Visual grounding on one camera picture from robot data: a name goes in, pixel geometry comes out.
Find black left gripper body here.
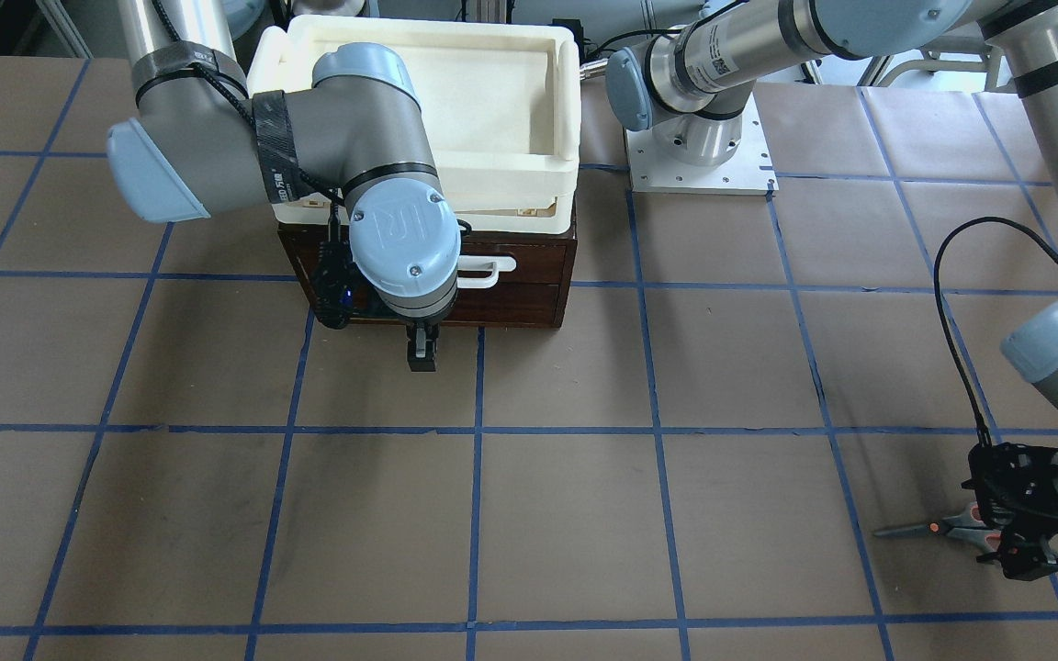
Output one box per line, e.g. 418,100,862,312
962,443,1058,581

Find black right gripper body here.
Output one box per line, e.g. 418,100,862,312
312,241,371,330

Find grey orange scissors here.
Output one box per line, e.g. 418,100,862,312
873,502,1002,562

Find wooden drawer white handle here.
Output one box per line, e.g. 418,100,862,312
456,231,571,291

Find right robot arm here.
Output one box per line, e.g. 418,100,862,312
106,1,463,372

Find dark wooden drawer cabinet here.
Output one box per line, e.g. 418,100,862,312
276,212,579,328

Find white plastic storage box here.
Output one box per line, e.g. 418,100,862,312
247,16,582,235

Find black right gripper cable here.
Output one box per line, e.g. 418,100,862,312
151,0,346,249

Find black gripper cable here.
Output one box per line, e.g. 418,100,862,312
933,217,1058,451
151,0,346,249

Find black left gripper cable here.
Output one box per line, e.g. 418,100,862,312
933,217,1058,451

